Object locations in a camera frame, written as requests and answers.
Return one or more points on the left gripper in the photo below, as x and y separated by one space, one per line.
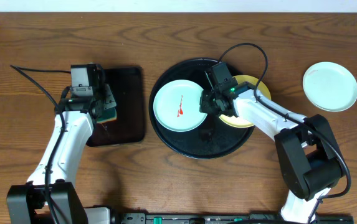
107 101

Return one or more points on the dark rectangular tray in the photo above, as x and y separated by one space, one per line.
127 87

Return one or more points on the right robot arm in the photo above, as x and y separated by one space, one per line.
308 155

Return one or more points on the green yellow sponge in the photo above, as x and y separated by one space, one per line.
107 116

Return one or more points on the yellow plate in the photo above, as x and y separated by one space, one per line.
238 122

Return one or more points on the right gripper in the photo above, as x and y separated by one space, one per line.
205 107

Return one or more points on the light blue plate top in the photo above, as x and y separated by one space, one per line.
330 86

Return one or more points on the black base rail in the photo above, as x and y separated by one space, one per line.
257 217

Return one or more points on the light blue plate bottom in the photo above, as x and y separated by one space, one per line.
176 106

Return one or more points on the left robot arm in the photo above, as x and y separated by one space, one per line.
49 194

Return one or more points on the black round tray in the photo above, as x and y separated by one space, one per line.
213 138

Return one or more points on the light blue plate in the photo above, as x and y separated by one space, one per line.
330 86
176 106

